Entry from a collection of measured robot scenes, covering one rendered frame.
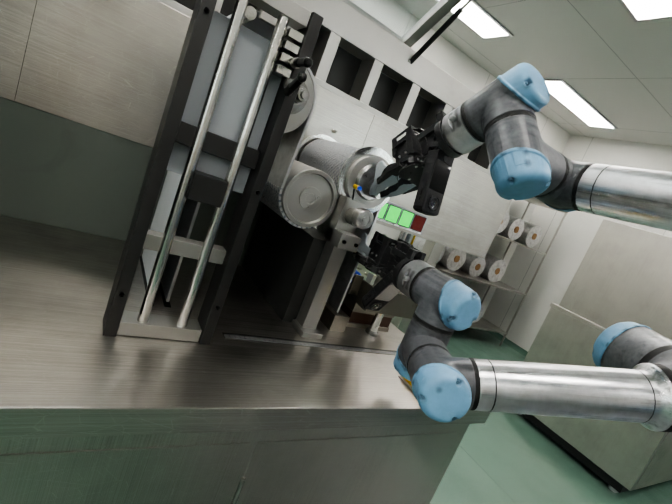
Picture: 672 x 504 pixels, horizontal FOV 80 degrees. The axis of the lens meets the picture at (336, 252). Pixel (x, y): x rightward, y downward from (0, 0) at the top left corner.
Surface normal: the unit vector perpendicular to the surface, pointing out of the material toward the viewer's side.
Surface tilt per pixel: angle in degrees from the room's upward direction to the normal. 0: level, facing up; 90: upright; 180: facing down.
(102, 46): 90
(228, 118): 90
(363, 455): 90
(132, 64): 90
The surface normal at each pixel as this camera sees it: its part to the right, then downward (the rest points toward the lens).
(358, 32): 0.47, 0.34
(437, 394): -0.04, 0.18
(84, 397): 0.36, -0.91
